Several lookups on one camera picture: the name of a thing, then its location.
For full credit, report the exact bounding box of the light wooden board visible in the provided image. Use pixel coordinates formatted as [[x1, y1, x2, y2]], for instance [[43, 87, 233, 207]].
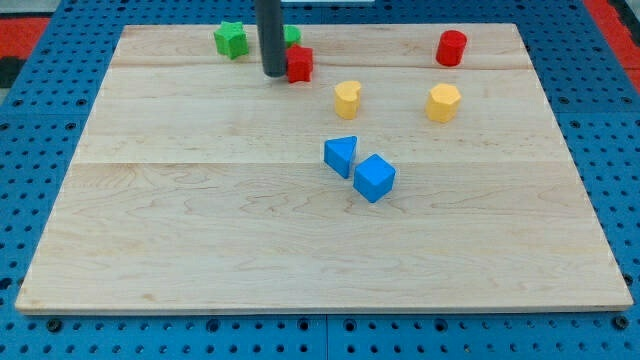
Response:
[[15, 23, 633, 315]]

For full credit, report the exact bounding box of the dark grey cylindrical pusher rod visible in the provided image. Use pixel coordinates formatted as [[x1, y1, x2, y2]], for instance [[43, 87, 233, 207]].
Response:
[[254, 0, 287, 78]]

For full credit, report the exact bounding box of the red star block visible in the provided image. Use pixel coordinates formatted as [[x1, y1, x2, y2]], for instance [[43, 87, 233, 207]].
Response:
[[286, 44, 314, 83]]

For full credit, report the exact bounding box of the red cylinder block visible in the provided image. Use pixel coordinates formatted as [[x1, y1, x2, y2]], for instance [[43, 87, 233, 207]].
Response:
[[436, 29, 468, 67]]

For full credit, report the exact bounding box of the green star block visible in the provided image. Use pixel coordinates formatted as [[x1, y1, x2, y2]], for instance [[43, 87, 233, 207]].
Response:
[[213, 21, 249, 60]]

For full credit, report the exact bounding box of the blue triangle block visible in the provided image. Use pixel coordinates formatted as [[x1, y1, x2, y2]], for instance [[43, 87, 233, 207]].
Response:
[[324, 136, 357, 179]]

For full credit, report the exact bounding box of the blue cube block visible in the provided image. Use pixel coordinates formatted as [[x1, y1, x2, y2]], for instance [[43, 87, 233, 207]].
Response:
[[353, 154, 396, 203]]

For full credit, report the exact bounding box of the yellow heart block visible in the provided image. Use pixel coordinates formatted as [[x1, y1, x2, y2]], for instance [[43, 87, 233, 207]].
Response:
[[334, 80, 361, 120]]

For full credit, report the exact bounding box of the yellow hexagon block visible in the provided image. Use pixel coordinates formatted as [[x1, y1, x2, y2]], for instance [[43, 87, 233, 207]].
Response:
[[425, 83, 462, 123]]

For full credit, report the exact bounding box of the green round block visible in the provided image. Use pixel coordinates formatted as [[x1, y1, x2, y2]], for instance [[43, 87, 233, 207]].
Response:
[[283, 25, 302, 48]]

